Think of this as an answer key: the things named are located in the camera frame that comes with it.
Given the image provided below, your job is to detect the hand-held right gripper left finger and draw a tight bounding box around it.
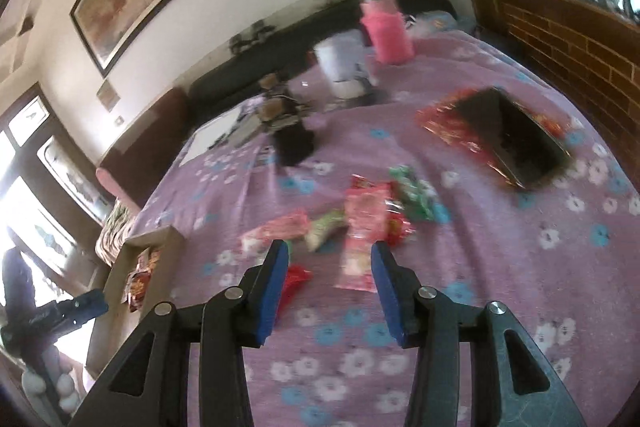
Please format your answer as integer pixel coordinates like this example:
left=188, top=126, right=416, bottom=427
left=67, top=239, right=291, bottom=427

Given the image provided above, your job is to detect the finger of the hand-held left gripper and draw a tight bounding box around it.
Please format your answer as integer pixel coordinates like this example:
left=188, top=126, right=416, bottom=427
left=54, top=289, right=109, bottom=325

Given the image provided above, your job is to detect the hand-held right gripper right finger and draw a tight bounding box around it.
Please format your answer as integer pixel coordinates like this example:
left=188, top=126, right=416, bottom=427
left=370, top=240, right=588, bottom=427

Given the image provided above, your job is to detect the cardboard box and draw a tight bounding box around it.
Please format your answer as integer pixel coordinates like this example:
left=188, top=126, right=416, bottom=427
left=85, top=227, right=185, bottom=380

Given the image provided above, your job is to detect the pink white snack packet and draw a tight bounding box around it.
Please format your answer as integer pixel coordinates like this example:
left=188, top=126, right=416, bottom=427
left=240, top=212, right=311, bottom=255

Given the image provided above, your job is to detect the green white snack packet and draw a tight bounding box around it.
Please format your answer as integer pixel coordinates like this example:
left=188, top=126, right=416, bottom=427
left=304, top=209, right=348, bottom=253

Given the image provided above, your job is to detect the long pink snack packet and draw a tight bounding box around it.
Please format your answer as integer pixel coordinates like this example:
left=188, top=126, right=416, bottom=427
left=334, top=174, right=396, bottom=293

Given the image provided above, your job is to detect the person's left hand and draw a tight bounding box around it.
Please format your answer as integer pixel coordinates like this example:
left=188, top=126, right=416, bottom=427
left=21, top=352, right=96, bottom=415

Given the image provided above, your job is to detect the red yellow-print snack packet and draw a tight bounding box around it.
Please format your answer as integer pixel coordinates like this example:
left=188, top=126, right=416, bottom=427
left=122, top=269, right=151, bottom=313

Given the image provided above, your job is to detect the floral blanket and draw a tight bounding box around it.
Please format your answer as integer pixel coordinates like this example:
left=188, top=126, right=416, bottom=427
left=95, top=197, right=138, bottom=265

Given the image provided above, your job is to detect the black canister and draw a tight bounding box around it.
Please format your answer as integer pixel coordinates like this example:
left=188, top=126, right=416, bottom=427
left=270, top=119, right=317, bottom=168

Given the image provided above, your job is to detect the wooden glass door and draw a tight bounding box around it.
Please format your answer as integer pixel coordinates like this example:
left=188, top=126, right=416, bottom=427
left=0, top=82, right=116, bottom=278

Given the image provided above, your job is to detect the notebook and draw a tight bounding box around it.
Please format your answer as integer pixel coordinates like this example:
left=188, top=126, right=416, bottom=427
left=227, top=109, right=266, bottom=148

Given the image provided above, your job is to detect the white paper sheet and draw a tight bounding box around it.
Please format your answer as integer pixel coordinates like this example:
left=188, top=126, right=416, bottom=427
left=179, top=106, right=246, bottom=166

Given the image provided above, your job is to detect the brown sofa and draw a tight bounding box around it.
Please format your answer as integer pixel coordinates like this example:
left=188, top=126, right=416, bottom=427
left=95, top=87, right=193, bottom=208

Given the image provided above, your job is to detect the red foil packet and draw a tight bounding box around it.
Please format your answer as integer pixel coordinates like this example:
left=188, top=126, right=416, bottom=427
left=416, top=88, right=573, bottom=188

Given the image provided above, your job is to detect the dark jar with cork lid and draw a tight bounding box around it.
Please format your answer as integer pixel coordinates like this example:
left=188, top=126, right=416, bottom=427
left=257, top=74, right=301, bottom=128

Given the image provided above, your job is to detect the black phone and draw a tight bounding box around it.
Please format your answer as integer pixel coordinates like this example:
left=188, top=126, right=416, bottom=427
left=450, top=87, right=573, bottom=190

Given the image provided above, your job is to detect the black sofa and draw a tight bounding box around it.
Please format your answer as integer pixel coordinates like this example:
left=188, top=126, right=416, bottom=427
left=187, top=0, right=381, bottom=128

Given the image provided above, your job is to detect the white cup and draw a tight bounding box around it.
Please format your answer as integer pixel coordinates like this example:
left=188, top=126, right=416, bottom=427
left=314, top=29, right=380, bottom=100

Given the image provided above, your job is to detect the pink bottle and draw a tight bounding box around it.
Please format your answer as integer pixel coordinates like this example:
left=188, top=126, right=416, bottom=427
left=357, top=0, right=416, bottom=65

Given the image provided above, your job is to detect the small wall plaque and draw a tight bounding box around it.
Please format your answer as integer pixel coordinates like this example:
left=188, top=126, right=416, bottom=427
left=96, top=79, right=121, bottom=112

